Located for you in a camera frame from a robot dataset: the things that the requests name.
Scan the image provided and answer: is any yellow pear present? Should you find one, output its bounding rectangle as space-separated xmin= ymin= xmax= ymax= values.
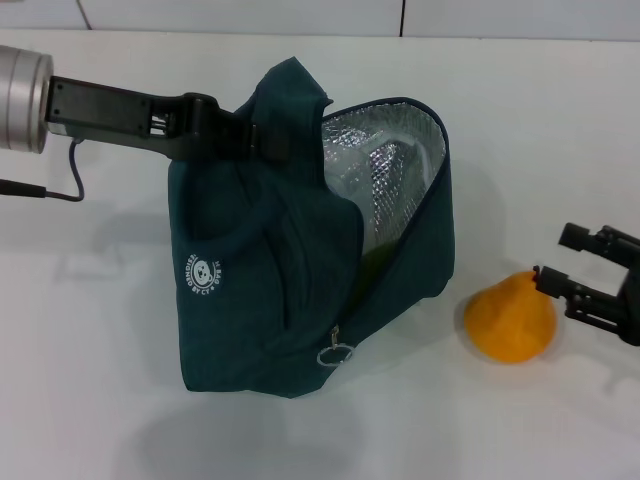
xmin=463 ymin=267 xmax=559 ymax=365

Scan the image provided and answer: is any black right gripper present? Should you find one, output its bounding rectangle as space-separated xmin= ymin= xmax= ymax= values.
xmin=535 ymin=223 xmax=640 ymax=346

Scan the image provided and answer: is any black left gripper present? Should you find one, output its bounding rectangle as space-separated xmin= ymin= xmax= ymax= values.
xmin=44 ymin=76 xmax=291 ymax=161

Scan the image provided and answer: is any black gripper cable with plug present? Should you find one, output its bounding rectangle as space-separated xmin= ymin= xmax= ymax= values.
xmin=0 ymin=139 xmax=85 ymax=204

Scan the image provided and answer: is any green cucumber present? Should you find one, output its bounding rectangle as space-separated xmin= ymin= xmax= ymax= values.
xmin=357 ymin=244 xmax=396 ymax=271

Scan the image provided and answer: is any dark teal insulated lunch bag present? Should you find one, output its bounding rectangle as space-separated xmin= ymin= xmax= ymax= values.
xmin=167 ymin=57 xmax=456 ymax=400

